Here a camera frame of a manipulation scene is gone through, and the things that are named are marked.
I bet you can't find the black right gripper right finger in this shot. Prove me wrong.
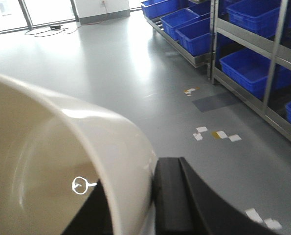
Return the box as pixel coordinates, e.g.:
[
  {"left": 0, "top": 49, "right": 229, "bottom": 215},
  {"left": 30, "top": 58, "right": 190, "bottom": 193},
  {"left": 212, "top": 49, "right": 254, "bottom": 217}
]
[{"left": 152, "top": 157, "right": 275, "bottom": 235}]

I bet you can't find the blue bin low rack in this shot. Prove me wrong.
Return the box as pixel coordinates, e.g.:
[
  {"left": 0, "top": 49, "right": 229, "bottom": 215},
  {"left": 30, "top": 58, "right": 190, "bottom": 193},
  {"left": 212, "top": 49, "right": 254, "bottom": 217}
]
[
  {"left": 141, "top": 0, "right": 187, "bottom": 19},
  {"left": 160, "top": 8, "right": 210, "bottom": 41}
]

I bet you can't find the low steel roller rack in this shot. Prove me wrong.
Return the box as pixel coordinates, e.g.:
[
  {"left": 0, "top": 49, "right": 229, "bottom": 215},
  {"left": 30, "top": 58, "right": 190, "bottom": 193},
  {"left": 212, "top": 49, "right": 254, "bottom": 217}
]
[{"left": 144, "top": 16, "right": 211, "bottom": 68}]

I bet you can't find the blue bin low rack middle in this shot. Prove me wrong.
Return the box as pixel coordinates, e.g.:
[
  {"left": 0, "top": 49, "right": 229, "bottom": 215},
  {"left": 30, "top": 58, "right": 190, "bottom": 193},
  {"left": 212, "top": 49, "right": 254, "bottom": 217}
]
[{"left": 160, "top": 8, "right": 210, "bottom": 41}]

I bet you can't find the white plastic bin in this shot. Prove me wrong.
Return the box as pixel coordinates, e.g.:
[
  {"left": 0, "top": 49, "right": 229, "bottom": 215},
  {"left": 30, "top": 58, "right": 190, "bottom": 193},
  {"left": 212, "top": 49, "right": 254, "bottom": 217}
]
[{"left": 0, "top": 74, "right": 157, "bottom": 235}]

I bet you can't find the blue bin shelf middle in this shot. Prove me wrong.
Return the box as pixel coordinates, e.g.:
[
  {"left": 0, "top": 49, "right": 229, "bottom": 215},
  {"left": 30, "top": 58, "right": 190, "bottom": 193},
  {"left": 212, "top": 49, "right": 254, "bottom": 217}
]
[{"left": 219, "top": 48, "right": 291, "bottom": 99}]

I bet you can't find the stainless steel shelf rack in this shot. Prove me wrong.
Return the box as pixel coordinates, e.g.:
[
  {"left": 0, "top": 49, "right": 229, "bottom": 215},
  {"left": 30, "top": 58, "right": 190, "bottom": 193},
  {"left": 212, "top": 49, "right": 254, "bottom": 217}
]
[{"left": 208, "top": 0, "right": 291, "bottom": 142}]

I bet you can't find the cable on floor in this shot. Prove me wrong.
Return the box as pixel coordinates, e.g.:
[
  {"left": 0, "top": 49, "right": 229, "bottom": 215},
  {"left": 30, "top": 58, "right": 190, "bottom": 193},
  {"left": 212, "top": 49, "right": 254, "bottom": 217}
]
[{"left": 24, "top": 4, "right": 109, "bottom": 38}]

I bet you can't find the blue bin low rack far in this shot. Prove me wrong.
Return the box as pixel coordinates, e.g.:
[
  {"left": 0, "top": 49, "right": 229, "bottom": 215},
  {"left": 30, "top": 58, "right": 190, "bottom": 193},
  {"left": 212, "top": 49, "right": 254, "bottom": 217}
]
[{"left": 141, "top": 0, "right": 187, "bottom": 19}]

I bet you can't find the blue bin on low rack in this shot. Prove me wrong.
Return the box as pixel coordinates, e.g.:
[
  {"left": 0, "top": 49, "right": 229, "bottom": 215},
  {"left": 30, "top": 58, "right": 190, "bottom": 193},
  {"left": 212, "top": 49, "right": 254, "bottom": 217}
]
[{"left": 176, "top": 18, "right": 211, "bottom": 56}]

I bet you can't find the blue bin shelf upper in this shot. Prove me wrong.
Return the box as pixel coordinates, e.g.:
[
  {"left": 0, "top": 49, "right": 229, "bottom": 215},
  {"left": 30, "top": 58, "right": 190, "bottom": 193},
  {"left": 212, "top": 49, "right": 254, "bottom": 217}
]
[{"left": 226, "top": 0, "right": 291, "bottom": 38}]

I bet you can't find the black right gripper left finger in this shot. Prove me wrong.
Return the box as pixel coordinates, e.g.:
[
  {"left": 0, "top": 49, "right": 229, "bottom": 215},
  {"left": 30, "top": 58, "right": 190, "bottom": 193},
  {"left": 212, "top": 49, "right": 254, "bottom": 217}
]
[{"left": 62, "top": 181, "right": 113, "bottom": 235}]

